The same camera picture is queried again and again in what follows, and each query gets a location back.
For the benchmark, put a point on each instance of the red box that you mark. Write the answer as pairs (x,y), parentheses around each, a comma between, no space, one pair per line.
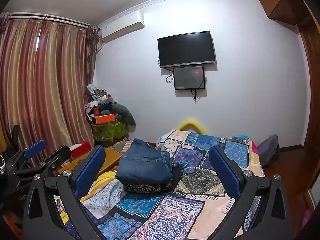
(79,149)

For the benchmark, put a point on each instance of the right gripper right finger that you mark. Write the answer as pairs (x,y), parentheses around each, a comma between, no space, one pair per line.
(272,217)

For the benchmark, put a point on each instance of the white air conditioner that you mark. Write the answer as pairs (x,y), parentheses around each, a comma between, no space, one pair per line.
(122,26)

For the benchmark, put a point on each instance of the small wall monitor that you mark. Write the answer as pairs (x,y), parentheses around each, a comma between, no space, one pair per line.
(189,78)

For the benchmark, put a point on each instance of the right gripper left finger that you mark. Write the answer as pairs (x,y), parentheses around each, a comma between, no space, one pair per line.
(41,219)

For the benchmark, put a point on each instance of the blue denim jacket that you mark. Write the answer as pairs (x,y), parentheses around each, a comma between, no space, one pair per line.
(142,164)

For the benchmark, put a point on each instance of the blue patchwork bed quilt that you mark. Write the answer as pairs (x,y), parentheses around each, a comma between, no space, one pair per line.
(192,208)

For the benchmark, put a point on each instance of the purple backpack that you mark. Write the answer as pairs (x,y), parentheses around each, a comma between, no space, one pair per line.
(268,149)

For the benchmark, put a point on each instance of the wooden bedside table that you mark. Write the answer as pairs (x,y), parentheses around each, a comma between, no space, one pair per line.
(105,160)

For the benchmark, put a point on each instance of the wooden door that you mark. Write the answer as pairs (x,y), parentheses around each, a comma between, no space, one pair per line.
(309,31)

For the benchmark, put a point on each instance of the grey stuffed pillow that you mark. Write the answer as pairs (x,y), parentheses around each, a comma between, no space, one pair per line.
(126,115)

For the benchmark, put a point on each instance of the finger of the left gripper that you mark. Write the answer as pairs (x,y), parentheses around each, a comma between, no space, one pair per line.
(52,162)
(19,159)

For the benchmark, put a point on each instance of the yellow pillow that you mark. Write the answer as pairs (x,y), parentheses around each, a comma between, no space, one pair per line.
(192,124)

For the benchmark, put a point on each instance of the striped pink curtain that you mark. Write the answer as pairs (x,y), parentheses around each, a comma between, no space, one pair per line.
(46,67)

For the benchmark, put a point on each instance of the wall mounted black television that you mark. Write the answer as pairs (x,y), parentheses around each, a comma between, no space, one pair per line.
(186,49)

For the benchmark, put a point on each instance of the orange box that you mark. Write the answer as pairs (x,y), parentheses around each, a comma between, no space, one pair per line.
(102,119)

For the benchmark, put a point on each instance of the wooden wall cabinet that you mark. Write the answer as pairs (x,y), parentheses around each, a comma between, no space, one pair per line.
(287,11)

